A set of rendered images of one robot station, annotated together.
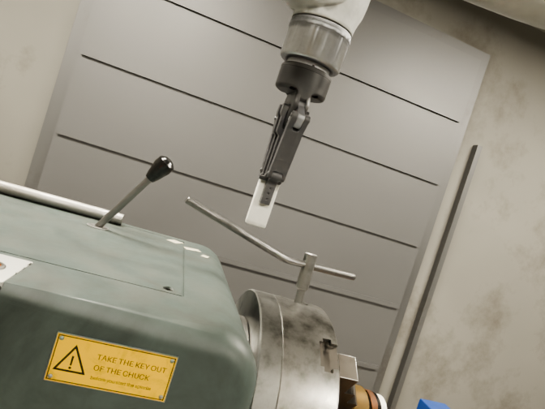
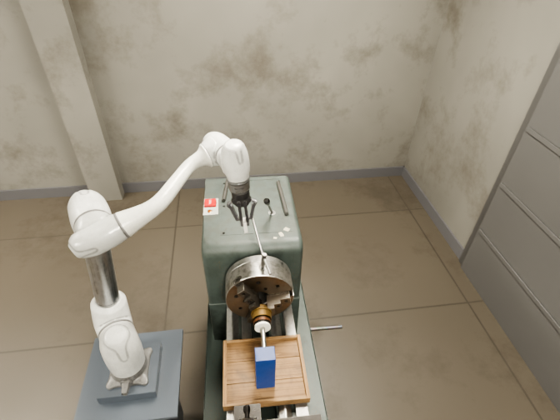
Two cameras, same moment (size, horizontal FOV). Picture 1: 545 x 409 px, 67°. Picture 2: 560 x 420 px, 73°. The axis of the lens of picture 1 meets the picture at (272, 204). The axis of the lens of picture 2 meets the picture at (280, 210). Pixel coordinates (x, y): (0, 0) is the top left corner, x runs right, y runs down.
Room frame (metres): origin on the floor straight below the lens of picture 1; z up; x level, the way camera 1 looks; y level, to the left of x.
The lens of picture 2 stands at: (0.89, -1.22, 2.50)
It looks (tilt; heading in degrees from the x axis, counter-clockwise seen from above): 39 degrees down; 96
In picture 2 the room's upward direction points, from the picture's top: 2 degrees clockwise
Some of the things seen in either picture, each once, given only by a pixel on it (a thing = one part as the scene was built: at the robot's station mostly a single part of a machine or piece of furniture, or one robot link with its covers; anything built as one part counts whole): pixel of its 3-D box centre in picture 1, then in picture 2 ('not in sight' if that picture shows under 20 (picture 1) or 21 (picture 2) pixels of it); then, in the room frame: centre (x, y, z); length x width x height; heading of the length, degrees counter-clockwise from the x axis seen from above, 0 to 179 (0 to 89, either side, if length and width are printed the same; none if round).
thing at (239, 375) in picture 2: not in sight; (264, 370); (0.75, -0.37, 0.89); 0.36 x 0.30 x 0.04; 13
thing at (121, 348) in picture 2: not in sight; (121, 347); (0.12, -0.39, 0.97); 0.18 x 0.16 x 0.22; 128
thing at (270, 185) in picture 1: (270, 187); not in sight; (0.59, 0.01, 1.41); 0.03 x 0.01 x 0.05; 13
